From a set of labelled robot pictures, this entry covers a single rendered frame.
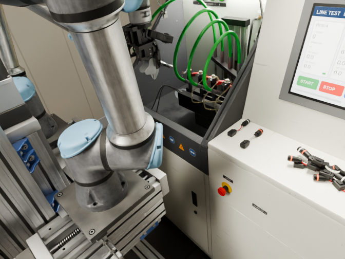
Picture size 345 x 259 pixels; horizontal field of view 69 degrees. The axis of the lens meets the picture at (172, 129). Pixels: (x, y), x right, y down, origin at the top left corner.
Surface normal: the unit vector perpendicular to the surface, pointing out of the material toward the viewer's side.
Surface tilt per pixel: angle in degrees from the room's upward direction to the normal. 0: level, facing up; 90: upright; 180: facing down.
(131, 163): 100
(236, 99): 90
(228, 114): 90
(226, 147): 0
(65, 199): 0
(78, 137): 7
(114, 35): 96
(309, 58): 76
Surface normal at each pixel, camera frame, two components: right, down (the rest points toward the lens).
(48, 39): 0.71, 0.35
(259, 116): -0.75, 0.26
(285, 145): -0.11, -0.80
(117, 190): 0.79, -0.04
